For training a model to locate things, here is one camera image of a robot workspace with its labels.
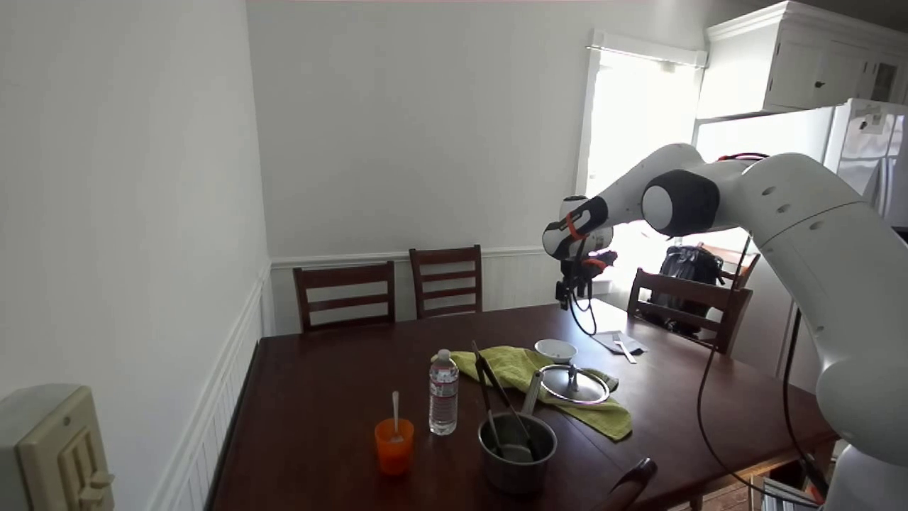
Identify yellow-green kitchen towel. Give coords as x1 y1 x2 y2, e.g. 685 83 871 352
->
451 343 634 445

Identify black bag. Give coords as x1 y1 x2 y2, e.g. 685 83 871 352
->
659 243 729 290

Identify white papers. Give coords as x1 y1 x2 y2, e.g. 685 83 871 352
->
593 325 647 362

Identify glass pot lid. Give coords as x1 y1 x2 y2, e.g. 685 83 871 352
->
535 362 619 409

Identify orange plastic cup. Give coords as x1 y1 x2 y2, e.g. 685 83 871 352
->
371 415 416 477

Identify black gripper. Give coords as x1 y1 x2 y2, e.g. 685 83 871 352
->
552 246 619 313

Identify black kitchen tongs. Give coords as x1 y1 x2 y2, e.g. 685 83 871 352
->
468 341 532 460

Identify bright window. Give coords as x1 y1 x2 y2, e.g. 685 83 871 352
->
575 30 705 286

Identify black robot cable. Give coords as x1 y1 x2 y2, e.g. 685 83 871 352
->
691 306 840 509

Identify white wall cabinet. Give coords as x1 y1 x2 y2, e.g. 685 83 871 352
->
697 0 908 123

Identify stainless steel pot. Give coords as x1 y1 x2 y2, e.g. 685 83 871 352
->
474 409 561 500

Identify dark wooden chair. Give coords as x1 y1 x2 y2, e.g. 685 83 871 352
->
406 243 485 320
627 267 755 357
600 453 661 511

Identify white refrigerator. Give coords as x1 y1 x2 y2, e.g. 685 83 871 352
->
691 97 908 229

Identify beige light switch plate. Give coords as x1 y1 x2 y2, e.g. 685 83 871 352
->
0 379 121 511

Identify white bowl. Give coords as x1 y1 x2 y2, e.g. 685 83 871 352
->
531 338 579 368

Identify wooden chair back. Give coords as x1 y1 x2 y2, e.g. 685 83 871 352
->
292 262 397 334

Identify clear plastic water bottle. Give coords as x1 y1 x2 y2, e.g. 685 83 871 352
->
424 347 463 439

